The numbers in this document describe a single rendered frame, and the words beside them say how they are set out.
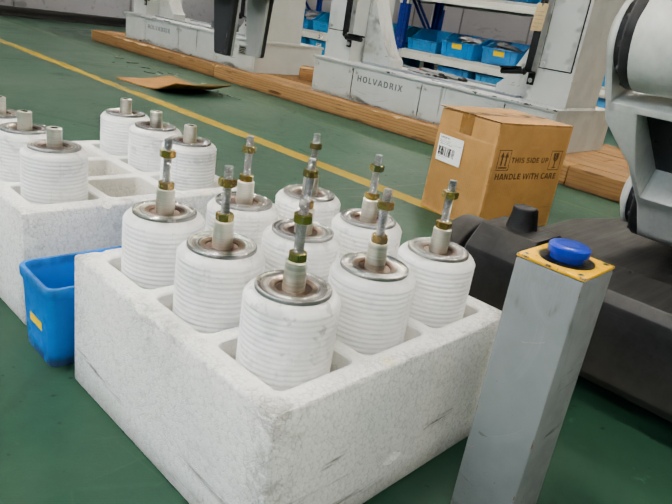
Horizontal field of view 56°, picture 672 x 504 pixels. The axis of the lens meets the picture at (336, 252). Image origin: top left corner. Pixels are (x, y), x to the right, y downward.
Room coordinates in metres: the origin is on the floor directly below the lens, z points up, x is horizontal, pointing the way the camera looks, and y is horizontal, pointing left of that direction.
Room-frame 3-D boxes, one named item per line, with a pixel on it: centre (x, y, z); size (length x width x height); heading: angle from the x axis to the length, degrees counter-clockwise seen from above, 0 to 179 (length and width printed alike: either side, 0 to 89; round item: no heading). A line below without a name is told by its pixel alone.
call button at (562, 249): (0.58, -0.22, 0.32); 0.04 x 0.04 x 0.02
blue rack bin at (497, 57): (6.04, -1.30, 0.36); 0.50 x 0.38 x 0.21; 138
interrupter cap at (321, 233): (0.72, 0.04, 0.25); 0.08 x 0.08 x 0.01
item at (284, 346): (0.55, 0.04, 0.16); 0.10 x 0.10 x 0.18
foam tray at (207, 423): (0.72, 0.04, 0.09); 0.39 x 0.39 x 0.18; 48
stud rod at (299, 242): (0.55, 0.04, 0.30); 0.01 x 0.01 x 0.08
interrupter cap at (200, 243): (0.63, 0.12, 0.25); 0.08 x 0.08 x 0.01
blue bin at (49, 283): (0.86, 0.29, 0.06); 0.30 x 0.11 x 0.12; 137
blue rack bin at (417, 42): (6.64, -0.66, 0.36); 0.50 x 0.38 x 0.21; 138
